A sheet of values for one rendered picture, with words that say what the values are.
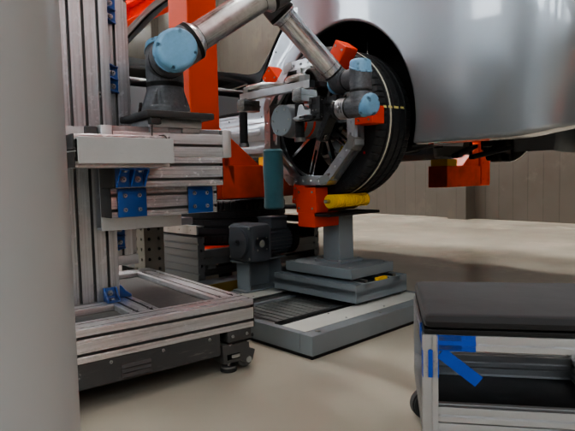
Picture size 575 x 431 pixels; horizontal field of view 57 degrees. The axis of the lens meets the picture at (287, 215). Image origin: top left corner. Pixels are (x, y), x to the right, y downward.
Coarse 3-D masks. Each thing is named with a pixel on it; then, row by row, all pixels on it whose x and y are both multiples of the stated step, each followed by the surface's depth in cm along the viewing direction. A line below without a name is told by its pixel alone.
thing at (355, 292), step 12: (276, 276) 251; (288, 276) 245; (300, 276) 240; (312, 276) 241; (324, 276) 238; (372, 276) 242; (384, 276) 230; (396, 276) 236; (288, 288) 246; (300, 288) 240; (312, 288) 235; (324, 288) 229; (336, 288) 224; (348, 288) 219; (360, 288) 218; (372, 288) 224; (384, 288) 230; (396, 288) 236; (348, 300) 220; (360, 300) 219
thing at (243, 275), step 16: (240, 224) 246; (256, 224) 242; (272, 224) 252; (288, 224) 263; (240, 240) 242; (256, 240) 240; (272, 240) 251; (288, 240) 258; (240, 256) 243; (256, 256) 241; (272, 256) 263; (240, 272) 253; (256, 272) 263; (272, 272) 267; (240, 288) 254; (256, 288) 255
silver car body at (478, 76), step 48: (336, 0) 240; (384, 0) 222; (432, 0) 206; (480, 0) 192; (528, 0) 180; (288, 48) 268; (432, 48) 207; (480, 48) 193; (528, 48) 181; (144, 96) 441; (432, 96) 208; (480, 96) 194; (528, 96) 183; (432, 144) 221; (528, 144) 329
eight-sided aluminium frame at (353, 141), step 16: (288, 64) 233; (304, 64) 227; (272, 112) 246; (352, 128) 210; (272, 144) 247; (352, 144) 210; (288, 160) 246; (336, 160) 217; (352, 160) 218; (288, 176) 238; (304, 176) 231; (320, 176) 224; (336, 176) 223
